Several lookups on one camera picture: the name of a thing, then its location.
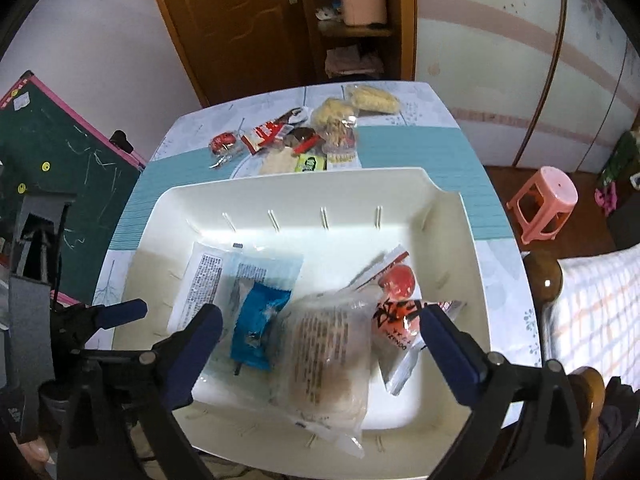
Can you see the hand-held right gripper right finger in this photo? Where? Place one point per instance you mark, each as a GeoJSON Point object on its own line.
{"type": "Point", "coordinates": [450, 350]}

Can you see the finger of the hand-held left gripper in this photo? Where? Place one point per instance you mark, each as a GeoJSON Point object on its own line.
{"type": "Point", "coordinates": [120, 312]}

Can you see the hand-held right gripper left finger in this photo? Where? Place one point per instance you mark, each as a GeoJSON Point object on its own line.
{"type": "Point", "coordinates": [192, 360]}

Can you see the white plastic basket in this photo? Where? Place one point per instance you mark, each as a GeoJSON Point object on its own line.
{"type": "Point", "coordinates": [300, 200]}

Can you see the red clear snack packet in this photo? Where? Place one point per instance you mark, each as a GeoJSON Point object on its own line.
{"type": "Point", "coordinates": [260, 135]}

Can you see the brown and white chocolate packet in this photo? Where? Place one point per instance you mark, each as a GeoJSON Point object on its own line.
{"type": "Point", "coordinates": [290, 116]}

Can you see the person's left hand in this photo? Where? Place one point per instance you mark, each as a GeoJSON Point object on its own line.
{"type": "Point", "coordinates": [36, 452]}

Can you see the small blue snack packet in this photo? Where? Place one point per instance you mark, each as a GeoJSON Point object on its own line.
{"type": "Point", "coordinates": [260, 320]}

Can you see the white packet with red ball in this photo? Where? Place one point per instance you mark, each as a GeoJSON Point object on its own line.
{"type": "Point", "coordinates": [397, 280]}

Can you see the white and blue flat packet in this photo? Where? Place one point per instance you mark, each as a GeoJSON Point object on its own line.
{"type": "Point", "coordinates": [210, 270]}

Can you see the wooden bedpost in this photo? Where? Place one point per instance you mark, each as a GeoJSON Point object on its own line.
{"type": "Point", "coordinates": [542, 275]}

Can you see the clear packet of brown pastry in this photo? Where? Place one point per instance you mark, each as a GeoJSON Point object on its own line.
{"type": "Point", "coordinates": [320, 350]}

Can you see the white bed blanket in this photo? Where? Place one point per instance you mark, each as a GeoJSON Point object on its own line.
{"type": "Point", "coordinates": [600, 305]}

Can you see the pink plastic stool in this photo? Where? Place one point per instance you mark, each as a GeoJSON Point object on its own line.
{"type": "Point", "coordinates": [545, 195]}

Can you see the red round candy packet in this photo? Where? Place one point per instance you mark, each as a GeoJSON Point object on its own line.
{"type": "Point", "coordinates": [222, 142]}

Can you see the printed tablecloth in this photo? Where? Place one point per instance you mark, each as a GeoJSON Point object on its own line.
{"type": "Point", "coordinates": [420, 145]}

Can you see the beige wafer packet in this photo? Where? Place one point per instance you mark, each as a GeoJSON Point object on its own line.
{"type": "Point", "coordinates": [279, 164]}

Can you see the pink toy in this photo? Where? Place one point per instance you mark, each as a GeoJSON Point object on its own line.
{"type": "Point", "coordinates": [607, 200]}

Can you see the clear packet with yellow strips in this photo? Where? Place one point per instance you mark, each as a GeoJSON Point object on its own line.
{"type": "Point", "coordinates": [342, 160]}

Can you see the green snack packet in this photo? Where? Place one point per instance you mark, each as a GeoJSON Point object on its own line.
{"type": "Point", "coordinates": [311, 163]}

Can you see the clear packet of nuts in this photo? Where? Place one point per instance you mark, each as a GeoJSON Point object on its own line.
{"type": "Point", "coordinates": [340, 135]}

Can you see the thin red snack stick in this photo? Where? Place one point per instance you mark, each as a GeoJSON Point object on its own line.
{"type": "Point", "coordinates": [306, 146]}

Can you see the dark round snack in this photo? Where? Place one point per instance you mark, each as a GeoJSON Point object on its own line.
{"type": "Point", "coordinates": [300, 136]}

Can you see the green bag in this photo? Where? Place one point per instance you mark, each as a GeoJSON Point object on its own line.
{"type": "Point", "coordinates": [620, 155]}

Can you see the yellow noodle packet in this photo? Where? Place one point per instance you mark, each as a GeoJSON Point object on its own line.
{"type": "Point", "coordinates": [375, 99]}
{"type": "Point", "coordinates": [332, 110]}

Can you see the white wardrobe with pink stripes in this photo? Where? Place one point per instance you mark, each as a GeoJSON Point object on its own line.
{"type": "Point", "coordinates": [500, 60]}

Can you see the wooden door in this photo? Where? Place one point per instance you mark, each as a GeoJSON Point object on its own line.
{"type": "Point", "coordinates": [225, 35]}

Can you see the folded cloths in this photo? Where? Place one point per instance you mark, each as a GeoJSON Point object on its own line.
{"type": "Point", "coordinates": [350, 62]}

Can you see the wooden shelf cabinet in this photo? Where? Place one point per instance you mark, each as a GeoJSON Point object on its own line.
{"type": "Point", "coordinates": [405, 20]}

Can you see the small white items on shelf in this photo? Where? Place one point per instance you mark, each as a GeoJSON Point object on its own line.
{"type": "Point", "coordinates": [327, 12]}

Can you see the green chalkboard with pink frame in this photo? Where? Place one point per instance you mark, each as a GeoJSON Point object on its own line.
{"type": "Point", "coordinates": [55, 160]}

